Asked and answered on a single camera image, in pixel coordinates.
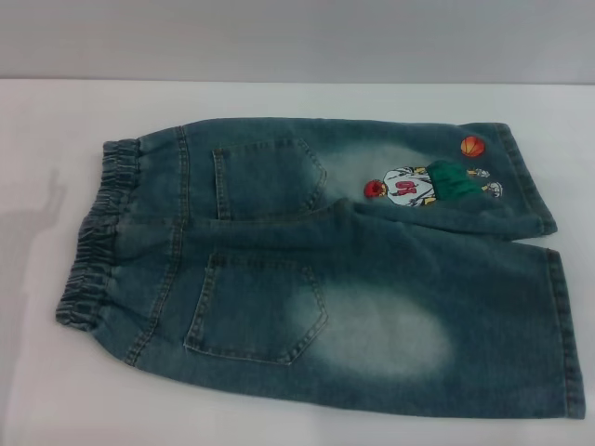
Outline blue denim shorts with cartoon print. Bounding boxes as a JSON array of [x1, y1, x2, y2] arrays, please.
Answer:
[[54, 120, 588, 425]]

